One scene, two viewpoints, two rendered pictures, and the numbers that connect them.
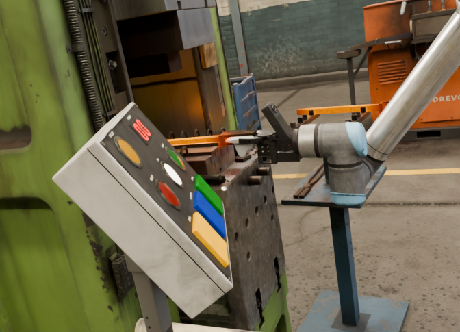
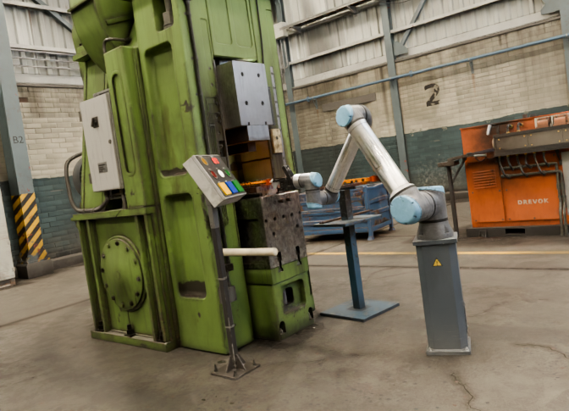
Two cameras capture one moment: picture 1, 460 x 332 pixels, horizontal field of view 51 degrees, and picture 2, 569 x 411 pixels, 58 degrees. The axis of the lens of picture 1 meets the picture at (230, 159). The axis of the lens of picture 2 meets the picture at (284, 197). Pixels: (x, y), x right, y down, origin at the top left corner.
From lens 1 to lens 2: 2.06 m
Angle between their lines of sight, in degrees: 20
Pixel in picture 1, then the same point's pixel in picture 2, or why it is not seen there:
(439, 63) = (346, 147)
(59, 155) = not seen: hidden behind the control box
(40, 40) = (193, 134)
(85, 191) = (190, 168)
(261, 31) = (422, 150)
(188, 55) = (267, 147)
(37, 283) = (185, 235)
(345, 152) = (308, 184)
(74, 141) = not seen: hidden behind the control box
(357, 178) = (314, 196)
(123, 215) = (198, 174)
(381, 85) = (476, 189)
